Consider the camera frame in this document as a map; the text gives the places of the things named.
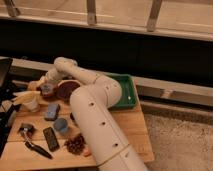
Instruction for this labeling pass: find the brown grape bunch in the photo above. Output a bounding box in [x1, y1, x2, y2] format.
[64, 134, 86, 155]

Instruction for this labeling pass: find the blue plastic cup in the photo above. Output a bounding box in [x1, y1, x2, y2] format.
[53, 118, 69, 134]

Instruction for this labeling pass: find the black equipment at left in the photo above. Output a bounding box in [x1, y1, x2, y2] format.
[0, 58, 17, 156]

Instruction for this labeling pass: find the black remote control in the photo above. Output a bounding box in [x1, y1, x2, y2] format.
[43, 127, 59, 152]

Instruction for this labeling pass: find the light blue towel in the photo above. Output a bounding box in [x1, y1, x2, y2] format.
[40, 83, 54, 96]

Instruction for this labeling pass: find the wooden round block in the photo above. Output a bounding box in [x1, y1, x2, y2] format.
[28, 81, 37, 91]

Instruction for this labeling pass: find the blue sponge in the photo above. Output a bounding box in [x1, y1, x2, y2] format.
[44, 103, 60, 121]

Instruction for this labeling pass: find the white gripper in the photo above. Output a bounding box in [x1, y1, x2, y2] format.
[36, 68, 63, 88]

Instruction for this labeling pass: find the black handled peeler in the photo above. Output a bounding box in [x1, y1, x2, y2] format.
[25, 142, 53, 159]

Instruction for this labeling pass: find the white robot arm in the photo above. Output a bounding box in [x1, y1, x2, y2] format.
[44, 57, 148, 171]

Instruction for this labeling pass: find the yellow banana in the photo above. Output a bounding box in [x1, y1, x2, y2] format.
[12, 91, 40, 105]

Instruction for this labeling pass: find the red bowl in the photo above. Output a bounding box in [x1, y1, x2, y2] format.
[37, 83, 57, 98]

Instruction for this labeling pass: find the orange carrot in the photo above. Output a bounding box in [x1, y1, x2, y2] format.
[83, 149, 92, 157]

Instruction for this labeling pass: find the metal can opener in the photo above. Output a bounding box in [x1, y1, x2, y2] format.
[18, 123, 35, 141]

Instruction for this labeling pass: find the small metal cup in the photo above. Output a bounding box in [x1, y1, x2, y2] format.
[70, 113, 75, 121]

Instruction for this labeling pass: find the purple bowl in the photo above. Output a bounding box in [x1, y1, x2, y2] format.
[56, 81, 80, 101]

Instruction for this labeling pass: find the green plastic tray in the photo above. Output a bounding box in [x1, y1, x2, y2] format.
[111, 74, 137, 110]

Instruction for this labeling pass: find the white cup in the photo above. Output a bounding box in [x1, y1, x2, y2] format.
[23, 97, 40, 112]

